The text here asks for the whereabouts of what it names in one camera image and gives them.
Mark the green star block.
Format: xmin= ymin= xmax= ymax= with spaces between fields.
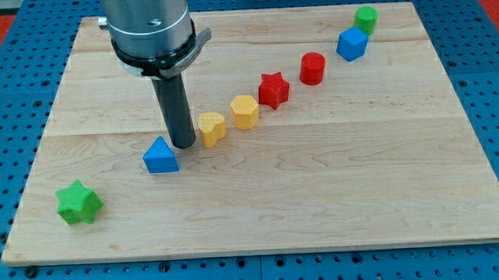
xmin=56 ymin=180 xmax=104 ymax=224

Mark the black clamp ring with lever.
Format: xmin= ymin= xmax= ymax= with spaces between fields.
xmin=109 ymin=18 xmax=214 ymax=83

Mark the yellow hexagon block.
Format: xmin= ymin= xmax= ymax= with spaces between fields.
xmin=229 ymin=95 xmax=259 ymax=130

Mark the red star block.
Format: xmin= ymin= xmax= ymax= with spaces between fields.
xmin=258 ymin=72 xmax=290 ymax=110

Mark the blue cube block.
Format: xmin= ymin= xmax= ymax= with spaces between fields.
xmin=335 ymin=26 xmax=368 ymax=62

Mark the yellow heart block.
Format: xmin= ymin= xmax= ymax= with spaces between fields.
xmin=197 ymin=112 xmax=227 ymax=148

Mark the red cylinder block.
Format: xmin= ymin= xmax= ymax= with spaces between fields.
xmin=299 ymin=52 xmax=326 ymax=86

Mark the wooden board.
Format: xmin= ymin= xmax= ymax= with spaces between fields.
xmin=3 ymin=3 xmax=499 ymax=267

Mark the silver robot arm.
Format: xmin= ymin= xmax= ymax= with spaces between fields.
xmin=100 ymin=0 xmax=196 ymax=77

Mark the blue triangle block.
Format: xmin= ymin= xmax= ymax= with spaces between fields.
xmin=143 ymin=137 xmax=179 ymax=174

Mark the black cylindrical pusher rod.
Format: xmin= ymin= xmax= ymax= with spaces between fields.
xmin=152 ymin=74 xmax=196 ymax=149

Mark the green cylinder block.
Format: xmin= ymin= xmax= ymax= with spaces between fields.
xmin=353 ymin=6 xmax=379 ymax=36

